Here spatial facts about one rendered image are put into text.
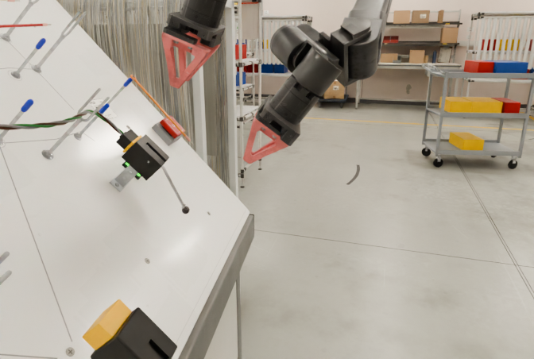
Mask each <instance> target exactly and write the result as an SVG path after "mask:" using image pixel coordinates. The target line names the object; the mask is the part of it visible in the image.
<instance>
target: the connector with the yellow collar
mask: <svg viewBox="0 0 534 359"><path fill-rule="evenodd" d="M119 137H120V138H119V139H118V140H117V141H116V143H117V144H119V145H120V146H121V147H122V148H123V149H125V148H126V147H127V146H128V145H129V144H130V143H131V142H132V141H134V140H135V139H136V138H137V137H139V136H138V135H137V134H136V133H135V132H134V131H133V130H132V129H130V130H128V131H127V132H124V133H123V134H122V135H120V136H119Z"/></svg>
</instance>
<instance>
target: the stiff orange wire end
mask: <svg viewBox="0 0 534 359"><path fill-rule="evenodd" d="M130 77H131V79H133V80H134V81H135V82H136V83H137V84H138V86H139V87H140V88H141V89H142V90H143V91H144V92H145V93H146V94H147V95H148V96H149V97H150V98H151V99H152V101H153V102H154V103H155V104H156V105H157V106H158V107H159V109H160V110H161V111H162V112H163V113H164V114H165V115H166V117H167V118H168V119H169V120H170V121H171V122H172V123H173V125H174V126H175V127H176V128H177V129H178V130H179V131H180V132H181V133H182V134H183V135H184V136H185V138H186V139H187V140H188V141H190V142H191V139H190V138H189V137H188V136H187V135H186V134H185V133H184V132H183V131H182V130H181V129H180V127H179V126H178V125H177V124H176V123H175V122H174V121H173V120H172V119H171V118H170V117H169V116H168V115H167V114H166V112H165V111H164V110H163V109H162V108H161V107H160V106H159V104H158V103H157V102H156V101H155V100H154V99H153V97H152V96H151V95H150V94H149V93H148V92H147V91H146V90H145V88H144V87H143V86H142V85H141V84H140V83H139V82H138V81H137V80H136V78H135V77H133V75H130ZM191 143H192V142H191ZM192 144H193V143H192Z"/></svg>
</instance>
